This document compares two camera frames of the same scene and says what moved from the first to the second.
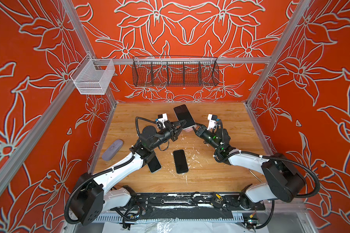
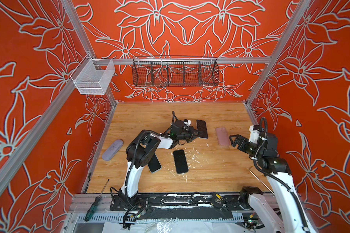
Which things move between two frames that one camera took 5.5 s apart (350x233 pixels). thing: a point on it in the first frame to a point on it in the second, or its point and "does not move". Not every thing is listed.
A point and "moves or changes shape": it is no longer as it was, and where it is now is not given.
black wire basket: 150,71 does not move
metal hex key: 254,175 does not move
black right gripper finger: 200,129 to 237,137
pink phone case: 187,129 moves or changes shape
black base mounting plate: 194,201 does not move
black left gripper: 172,132 to 191,131
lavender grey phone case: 113,150 does not move
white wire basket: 92,76 does not move
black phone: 155,165 does not move
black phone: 183,113 moves or changes shape
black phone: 180,161 does not move
